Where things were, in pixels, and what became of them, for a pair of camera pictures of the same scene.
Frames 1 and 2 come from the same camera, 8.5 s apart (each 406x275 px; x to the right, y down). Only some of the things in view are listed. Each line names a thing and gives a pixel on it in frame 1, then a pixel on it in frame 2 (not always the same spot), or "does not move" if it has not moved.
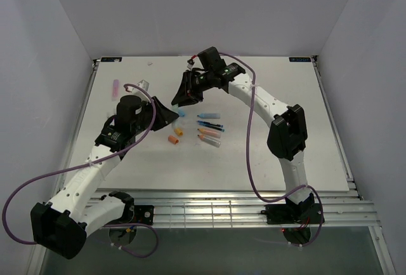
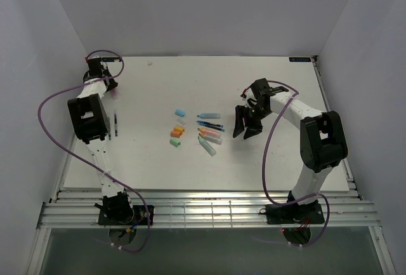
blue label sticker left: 110,59 does not move
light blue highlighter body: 209,115 does not move
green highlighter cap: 177,124 -> 208,147
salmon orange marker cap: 173,140 -> 176,134
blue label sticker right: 300,59 does not move
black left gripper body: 139,126 -> 113,84
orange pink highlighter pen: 210,133 does not move
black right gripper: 185,92 -> 253,129
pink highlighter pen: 115,90 does not move
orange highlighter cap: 178,131 does not move
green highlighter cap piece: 175,108 -> 175,142
